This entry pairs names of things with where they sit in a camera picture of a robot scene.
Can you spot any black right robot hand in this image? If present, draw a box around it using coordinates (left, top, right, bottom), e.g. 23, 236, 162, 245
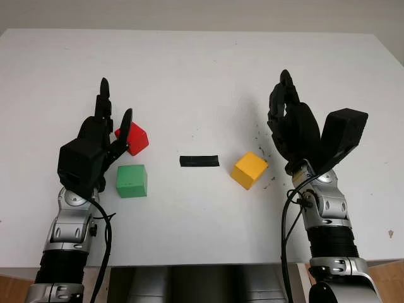
266, 69, 323, 174

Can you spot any green wooden block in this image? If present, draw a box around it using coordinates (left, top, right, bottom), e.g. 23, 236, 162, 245
116, 164, 148, 199

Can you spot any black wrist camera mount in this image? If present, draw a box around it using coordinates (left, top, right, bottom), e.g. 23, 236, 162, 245
57, 138, 110, 194
315, 108, 369, 174

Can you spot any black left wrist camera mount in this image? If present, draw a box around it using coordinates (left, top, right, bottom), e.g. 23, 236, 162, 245
57, 138, 110, 194

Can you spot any beige table leg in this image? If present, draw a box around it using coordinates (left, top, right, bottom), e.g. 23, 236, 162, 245
83, 266, 110, 303
296, 262, 316, 303

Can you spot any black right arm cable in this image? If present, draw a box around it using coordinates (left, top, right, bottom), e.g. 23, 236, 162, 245
280, 170, 319, 303

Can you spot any yellow wooden block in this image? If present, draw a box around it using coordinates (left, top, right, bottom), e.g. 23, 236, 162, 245
230, 151, 269, 191

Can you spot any red wooden block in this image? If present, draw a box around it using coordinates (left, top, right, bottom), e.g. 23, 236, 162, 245
114, 122, 150, 157

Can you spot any black tape strip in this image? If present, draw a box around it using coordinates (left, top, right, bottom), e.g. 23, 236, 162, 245
179, 154, 220, 169

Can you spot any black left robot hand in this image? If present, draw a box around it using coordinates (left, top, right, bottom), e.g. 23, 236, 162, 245
75, 78, 134, 194

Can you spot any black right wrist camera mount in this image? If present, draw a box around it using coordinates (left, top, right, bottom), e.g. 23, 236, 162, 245
315, 108, 369, 174

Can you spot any dark grey robot torso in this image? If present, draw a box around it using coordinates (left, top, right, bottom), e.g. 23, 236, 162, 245
107, 264, 287, 303

